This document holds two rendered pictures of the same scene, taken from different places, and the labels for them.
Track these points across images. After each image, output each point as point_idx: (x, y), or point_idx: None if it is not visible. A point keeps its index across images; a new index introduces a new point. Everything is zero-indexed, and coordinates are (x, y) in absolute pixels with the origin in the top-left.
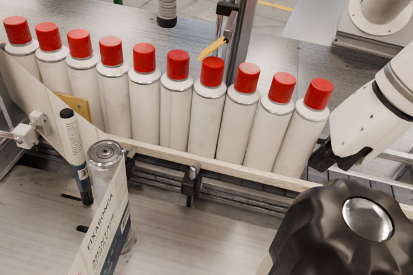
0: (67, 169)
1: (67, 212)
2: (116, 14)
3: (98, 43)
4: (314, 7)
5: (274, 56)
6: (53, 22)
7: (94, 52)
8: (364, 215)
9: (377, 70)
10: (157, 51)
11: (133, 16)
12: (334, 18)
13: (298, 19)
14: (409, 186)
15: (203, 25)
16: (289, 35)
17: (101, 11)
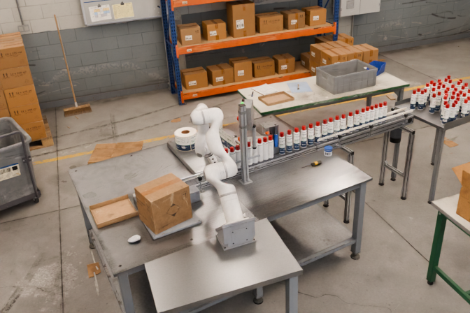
0: None
1: None
2: (322, 189)
3: (303, 179)
4: (275, 249)
5: (257, 207)
6: (326, 176)
7: (299, 177)
8: None
9: (222, 224)
10: (287, 186)
11: (317, 192)
12: (260, 246)
13: (271, 233)
14: (198, 184)
15: (294, 204)
16: (264, 220)
17: (328, 187)
